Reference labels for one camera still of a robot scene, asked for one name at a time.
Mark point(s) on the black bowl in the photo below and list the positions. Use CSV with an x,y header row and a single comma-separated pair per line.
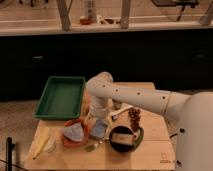
x,y
121,147

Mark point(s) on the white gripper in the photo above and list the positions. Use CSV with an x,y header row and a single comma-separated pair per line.
x,y
99,108

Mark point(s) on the silver fork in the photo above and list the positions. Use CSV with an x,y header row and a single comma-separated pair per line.
x,y
92,147

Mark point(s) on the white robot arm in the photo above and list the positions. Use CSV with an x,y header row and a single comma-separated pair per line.
x,y
193,113

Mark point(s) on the tan block in bowl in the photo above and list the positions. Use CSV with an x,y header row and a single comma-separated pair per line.
x,y
126,139

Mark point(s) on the grey folded cloth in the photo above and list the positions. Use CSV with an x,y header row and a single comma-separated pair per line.
x,y
74,132

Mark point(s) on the brown dried chili bunch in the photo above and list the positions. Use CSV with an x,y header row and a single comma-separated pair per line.
x,y
134,115

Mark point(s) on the dark metal cup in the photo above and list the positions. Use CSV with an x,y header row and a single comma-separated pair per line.
x,y
117,105

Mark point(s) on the green plastic tray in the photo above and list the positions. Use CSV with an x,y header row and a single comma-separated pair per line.
x,y
61,98

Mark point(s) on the clear plastic lid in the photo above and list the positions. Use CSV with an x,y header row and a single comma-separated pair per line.
x,y
50,145

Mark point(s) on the orange plastic bowl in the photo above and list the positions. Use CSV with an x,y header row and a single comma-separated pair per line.
x,y
70,143

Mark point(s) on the black stand post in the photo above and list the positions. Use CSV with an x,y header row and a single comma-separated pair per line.
x,y
9,150

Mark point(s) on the green chili pepper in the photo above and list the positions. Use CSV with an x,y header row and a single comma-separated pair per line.
x,y
138,139

